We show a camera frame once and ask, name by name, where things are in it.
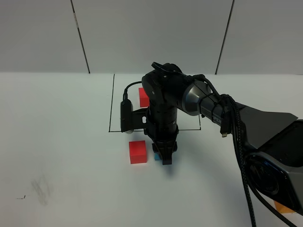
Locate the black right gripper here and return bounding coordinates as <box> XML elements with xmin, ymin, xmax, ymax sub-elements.
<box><xmin>144</xmin><ymin>104</ymin><xmax>178</xmax><ymax>165</ymax></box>

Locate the blue cube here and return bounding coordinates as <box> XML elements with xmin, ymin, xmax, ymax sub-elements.
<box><xmin>154</xmin><ymin>153</ymin><xmax>162</xmax><ymax>160</ymax></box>

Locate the orange cube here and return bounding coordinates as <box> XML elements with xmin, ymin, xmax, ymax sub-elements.
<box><xmin>274</xmin><ymin>201</ymin><xmax>295</xmax><ymax>214</ymax></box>

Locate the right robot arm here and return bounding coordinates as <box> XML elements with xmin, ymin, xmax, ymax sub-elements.
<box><xmin>142</xmin><ymin>63</ymin><xmax>303</xmax><ymax>213</ymax></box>

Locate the red template cube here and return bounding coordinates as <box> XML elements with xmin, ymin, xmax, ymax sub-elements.
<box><xmin>139</xmin><ymin>87</ymin><xmax>149</xmax><ymax>107</ymax></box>

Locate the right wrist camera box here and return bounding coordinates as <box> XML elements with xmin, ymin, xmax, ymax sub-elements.
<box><xmin>120</xmin><ymin>99</ymin><xmax>148</xmax><ymax>133</ymax></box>

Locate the black right camera cable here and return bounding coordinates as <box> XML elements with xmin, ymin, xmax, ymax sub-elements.
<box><xmin>122</xmin><ymin>62</ymin><xmax>298</xmax><ymax>227</ymax></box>

